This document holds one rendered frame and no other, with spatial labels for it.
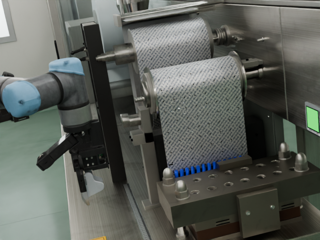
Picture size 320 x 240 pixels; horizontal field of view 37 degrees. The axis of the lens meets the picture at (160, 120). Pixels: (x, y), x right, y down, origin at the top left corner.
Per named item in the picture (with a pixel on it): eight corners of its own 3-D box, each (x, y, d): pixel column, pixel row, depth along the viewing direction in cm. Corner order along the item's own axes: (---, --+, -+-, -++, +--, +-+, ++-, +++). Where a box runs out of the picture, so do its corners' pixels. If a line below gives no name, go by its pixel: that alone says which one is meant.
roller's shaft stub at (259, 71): (235, 82, 141) (233, 67, 140) (257, 77, 142) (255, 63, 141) (240, 85, 137) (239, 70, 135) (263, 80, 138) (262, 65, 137)
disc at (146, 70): (149, 113, 143) (141, 64, 139) (150, 112, 143) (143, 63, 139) (159, 125, 129) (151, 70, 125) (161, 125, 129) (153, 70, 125)
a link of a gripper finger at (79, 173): (87, 194, 115) (80, 159, 113) (81, 195, 115) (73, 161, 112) (85, 186, 120) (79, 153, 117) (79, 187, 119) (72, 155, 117)
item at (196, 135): (168, 175, 135) (159, 113, 130) (247, 158, 139) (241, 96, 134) (169, 176, 134) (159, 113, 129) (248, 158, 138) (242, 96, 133)
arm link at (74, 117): (58, 112, 110) (57, 105, 117) (62, 131, 111) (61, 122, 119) (90, 105, 111) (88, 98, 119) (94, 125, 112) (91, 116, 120)
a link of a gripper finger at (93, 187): (108, 205, 119) (101, 170, 116) (84, 211, 118) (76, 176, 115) (106, 200, 122) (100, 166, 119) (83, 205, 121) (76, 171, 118)
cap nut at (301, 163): (291, 168, 126) (290, 152, 124) (304, 165, 126) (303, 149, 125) (298, 173, 122) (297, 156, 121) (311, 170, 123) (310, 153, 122)
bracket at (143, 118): (140, 204, 148) (124, 109, 140) (161, 199, 149) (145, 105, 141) (143, 211, 143) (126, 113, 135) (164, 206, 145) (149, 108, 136)
